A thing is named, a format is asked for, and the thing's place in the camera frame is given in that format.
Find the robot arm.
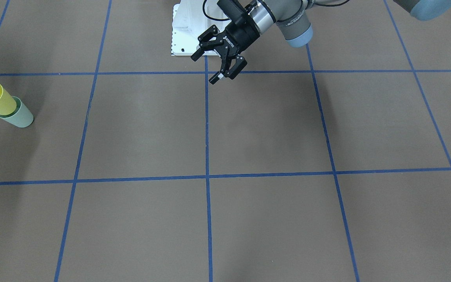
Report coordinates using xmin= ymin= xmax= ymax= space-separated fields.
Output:
xmin=190 ymin=0 xmax=338 ymax=84

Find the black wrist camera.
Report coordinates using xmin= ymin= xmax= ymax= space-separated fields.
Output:
xmin=217 ymin=0 xmax=249 ymax=25

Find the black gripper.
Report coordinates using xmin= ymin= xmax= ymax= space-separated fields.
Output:
xmin=190 ymin=18 xmax=260 ymax=85

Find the brown paper table mat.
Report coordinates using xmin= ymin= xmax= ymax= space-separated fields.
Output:
xmin=0 ymin=0 xmax=451 ymax=282

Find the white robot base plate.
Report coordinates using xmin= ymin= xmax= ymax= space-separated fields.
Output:
xmin=171 ymin=0 xmax=229 ymax=56

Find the green plastic cup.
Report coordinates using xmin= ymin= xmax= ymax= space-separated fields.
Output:
xmin=0 ymin=96 xmax=34 ymax=128

